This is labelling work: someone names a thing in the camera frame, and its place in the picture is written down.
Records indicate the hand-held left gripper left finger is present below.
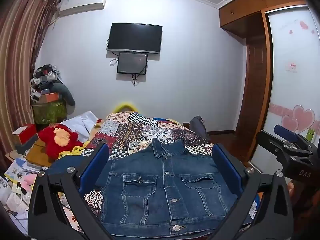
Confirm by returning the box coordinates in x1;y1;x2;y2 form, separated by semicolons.
28;143;113;240

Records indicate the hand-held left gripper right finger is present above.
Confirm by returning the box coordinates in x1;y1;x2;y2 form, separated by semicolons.
212;143;293;240

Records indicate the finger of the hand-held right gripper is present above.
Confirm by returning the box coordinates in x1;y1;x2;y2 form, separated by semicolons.
255;130;310;166
274;124;315;153

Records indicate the blue denim jacket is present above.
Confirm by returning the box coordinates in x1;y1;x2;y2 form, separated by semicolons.
96;137;253;239

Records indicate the person's right hand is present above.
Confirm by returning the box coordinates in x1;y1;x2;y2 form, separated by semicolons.
287;180;299;203

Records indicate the white cloth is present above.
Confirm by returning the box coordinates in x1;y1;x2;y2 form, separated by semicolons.
61;111;100;141

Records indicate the red plush toy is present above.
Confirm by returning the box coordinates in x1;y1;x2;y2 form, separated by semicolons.
37;124;84;159

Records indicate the patchwork patterned blanket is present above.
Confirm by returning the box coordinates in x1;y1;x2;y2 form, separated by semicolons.
59;111;258;233

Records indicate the frosted heart-print sliding door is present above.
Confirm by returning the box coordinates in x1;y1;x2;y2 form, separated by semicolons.
250;4;320;172

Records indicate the pink cloth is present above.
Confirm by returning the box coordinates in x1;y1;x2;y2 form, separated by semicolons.
22;173;38;186

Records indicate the green patterned box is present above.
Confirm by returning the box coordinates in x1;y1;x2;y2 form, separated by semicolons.
32;100;68;125

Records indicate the stack of printed papers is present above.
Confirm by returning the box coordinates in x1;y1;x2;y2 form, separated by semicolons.
4;157;48;181

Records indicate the red box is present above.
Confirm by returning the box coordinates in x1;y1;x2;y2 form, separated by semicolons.
12;124;38;146

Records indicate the orange box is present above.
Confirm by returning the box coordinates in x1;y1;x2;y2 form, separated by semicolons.
39;92;61;104

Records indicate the white paper bag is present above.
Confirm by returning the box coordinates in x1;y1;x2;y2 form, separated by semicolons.
0;177;31;214

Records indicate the pile of dark clutter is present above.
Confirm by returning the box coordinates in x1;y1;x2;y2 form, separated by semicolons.
30;64;64;98

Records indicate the wooden wardrobe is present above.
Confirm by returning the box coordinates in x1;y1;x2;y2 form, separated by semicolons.
218;0;308;165

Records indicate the striped brown curtain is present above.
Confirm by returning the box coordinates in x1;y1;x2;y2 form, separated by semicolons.
0;0;61;161

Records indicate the white air conditioner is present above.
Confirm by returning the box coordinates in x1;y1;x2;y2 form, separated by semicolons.
58;0;108;18

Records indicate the small black wall monitor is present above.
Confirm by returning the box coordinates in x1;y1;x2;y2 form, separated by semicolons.
117;52;149;76

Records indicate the black wall television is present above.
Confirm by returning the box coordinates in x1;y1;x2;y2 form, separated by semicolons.
107;22;163;55

